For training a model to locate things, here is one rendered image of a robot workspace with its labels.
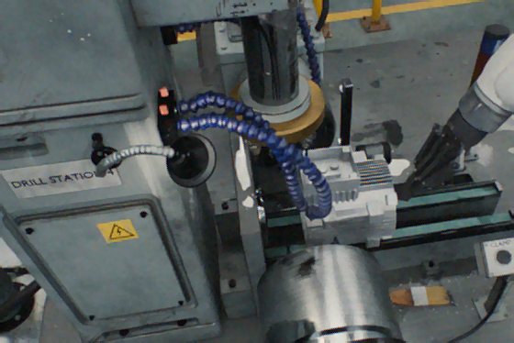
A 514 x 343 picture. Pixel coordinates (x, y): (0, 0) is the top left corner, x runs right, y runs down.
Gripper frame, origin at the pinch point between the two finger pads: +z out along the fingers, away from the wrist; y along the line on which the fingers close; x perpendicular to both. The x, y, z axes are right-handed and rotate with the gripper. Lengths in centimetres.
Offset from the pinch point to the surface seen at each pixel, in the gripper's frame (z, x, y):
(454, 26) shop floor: 39, 153, -224
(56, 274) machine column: 30, -63, 12
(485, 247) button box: -3.3, 10.3, 16.0
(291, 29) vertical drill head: -22.1, -39.7, -2.9
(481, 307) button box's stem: 17.5, 29.1, 15.7
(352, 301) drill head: 4.5, -19.6, 27.4
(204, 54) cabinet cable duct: 119, 7, -220
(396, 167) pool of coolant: 21.1, 23.6, -33.3
